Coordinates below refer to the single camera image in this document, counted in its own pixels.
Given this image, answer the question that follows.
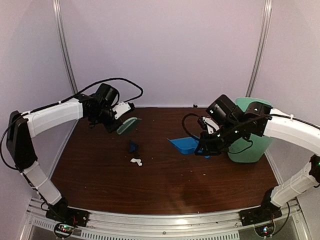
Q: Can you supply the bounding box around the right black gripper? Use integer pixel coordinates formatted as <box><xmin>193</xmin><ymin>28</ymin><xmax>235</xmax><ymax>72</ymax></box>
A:
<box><xmin>195</xmin><ymin>120</ymin><xmax>243</xmax><ymax>156</ymax></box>

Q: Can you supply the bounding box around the mint green hand brush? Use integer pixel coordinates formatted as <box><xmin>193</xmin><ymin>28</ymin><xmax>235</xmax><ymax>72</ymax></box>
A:
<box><xmin>116</xmin><ymin>116</ymin><xmax>142</xmax><ymax>135</ymax></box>

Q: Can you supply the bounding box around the blue plastic dustpan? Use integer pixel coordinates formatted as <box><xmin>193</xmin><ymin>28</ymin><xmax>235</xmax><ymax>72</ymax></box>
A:
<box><xmin>167</xmin><ymin>137</ymin><xmax>210</xmax><ymax>159</ymax></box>

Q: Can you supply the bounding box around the dark blue scrap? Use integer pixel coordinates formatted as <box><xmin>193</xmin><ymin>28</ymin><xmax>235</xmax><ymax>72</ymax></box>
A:
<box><xmin>128</xmin><ymin>140</ymin><xmax>139</xmax><ymax>153</ymax></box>

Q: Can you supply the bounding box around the small white paper scrap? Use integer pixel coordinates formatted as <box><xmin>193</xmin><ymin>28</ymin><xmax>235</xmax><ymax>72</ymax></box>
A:
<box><xmin>130</xmin><ymin>158</ymin><xmax>143</xmax><ymax>167</ymax></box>

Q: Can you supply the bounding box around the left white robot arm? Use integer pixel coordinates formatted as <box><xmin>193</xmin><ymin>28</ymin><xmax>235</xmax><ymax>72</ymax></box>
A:
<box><xmin>2</xmin><ymin>93</ymin><xmax>135</xmax><ymax>222</ymax></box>

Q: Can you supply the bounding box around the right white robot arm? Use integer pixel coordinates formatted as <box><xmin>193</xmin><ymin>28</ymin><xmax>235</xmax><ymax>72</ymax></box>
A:
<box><xmin>195</xmin><ymin>95</ymin><xmax>320</xmax><ymax>221</ymax></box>

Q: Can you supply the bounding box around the mint green waste bin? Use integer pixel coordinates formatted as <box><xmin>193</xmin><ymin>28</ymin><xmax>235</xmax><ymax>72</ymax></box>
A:
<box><xmin>227</xmin><ymin>97</ymin><xmax>273</xmax><ymax>164</ymax></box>

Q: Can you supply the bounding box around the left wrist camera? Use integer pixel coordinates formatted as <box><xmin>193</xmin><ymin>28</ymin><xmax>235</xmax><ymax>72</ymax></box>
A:
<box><xmin>111</xmin><ymin>102</ymin><xmax>135</xmax><ymax>120</ymax></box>

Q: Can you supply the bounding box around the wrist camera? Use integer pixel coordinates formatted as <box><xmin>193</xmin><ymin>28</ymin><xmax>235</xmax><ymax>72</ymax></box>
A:
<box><xmin>197</xmin><ymin>116</ymin><xmax>220</xmax><ymax>135</ymax></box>
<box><xmin>111</xmin><ymin>102</ymin><xmax>135</xmax><ymax>120</ymax></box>

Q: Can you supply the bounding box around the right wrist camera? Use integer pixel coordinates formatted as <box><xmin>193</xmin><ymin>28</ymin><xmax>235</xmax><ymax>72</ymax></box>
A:
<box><xmin>197</xmin><ymin>116</ymin><xmax>220</xmax><ymax>135</ymax></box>

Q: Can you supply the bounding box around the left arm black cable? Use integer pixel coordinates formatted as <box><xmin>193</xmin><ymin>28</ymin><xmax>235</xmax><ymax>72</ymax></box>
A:
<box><xmin>0</xmin><ymin>77</ymin><xmax>145</xmax><ymax>171</ymax></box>

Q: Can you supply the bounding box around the front aluminium rail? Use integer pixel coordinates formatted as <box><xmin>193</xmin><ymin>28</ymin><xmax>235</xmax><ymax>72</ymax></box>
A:
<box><xmin>18</xmin><ymin>198</ymin><xmax>312</xmax><ymax>240</ymax></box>

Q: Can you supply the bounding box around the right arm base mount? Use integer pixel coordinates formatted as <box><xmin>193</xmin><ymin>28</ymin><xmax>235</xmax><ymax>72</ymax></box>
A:
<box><xmin>239</xmin><ymin>202</ymin><xmax>283</xmax><ymax>238</ymax></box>

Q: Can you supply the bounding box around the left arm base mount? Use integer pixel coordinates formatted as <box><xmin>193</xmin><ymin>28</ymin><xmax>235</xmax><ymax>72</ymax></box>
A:
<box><xmin>44</xmin><ymin>197</ymin><xmax>89</xmax><ymax>240</ymax></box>

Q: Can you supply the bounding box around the left aluminium frame post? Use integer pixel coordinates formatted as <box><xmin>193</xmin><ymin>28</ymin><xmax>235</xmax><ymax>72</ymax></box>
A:
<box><xmin>52</xmin><ymin>0</ymin><xmax>78</xmax><ymax>94</ymax></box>

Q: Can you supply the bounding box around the aluminium frame post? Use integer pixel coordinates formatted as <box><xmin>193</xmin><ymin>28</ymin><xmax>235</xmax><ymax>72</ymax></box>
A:
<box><xmin>52</xmin><ymin>0</ymin><xmax>78</xmax><ymax>94</ymax></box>
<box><xmin>245</xmin><ymin>0</ymin><xmax>273</xmax><ymax>97</ymax></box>

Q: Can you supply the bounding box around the right aluminium frame post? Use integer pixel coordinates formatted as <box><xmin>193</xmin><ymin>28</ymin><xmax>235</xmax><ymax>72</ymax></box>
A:
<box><xmin>245</xmin><ymin>0</ymin><xmax>273</xmax><ymax>97</ymax></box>

